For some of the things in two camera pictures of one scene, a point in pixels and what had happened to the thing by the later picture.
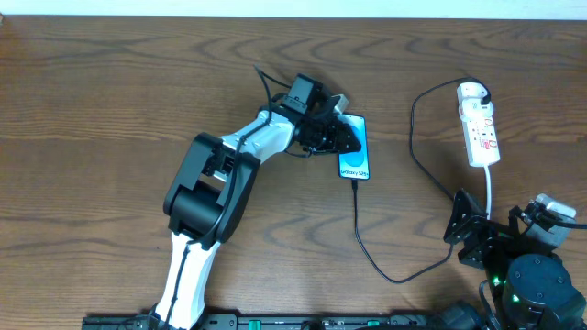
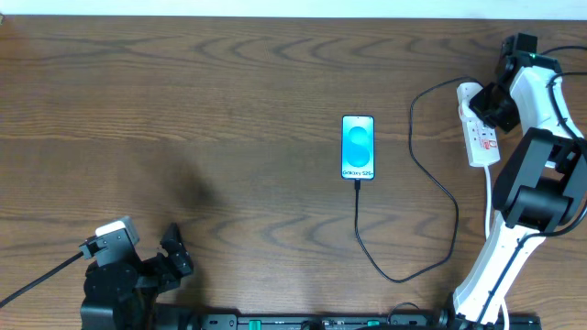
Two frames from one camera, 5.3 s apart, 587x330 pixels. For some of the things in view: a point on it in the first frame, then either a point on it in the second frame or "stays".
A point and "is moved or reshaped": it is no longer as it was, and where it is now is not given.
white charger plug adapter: x=470 y=96 stays
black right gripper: x=480 y=239 → x=497 y=106
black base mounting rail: x=265 y=322 stays
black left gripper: x=325 y=133 → x=161 y=269
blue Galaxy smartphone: x=355 y=164 is moved or reshaped
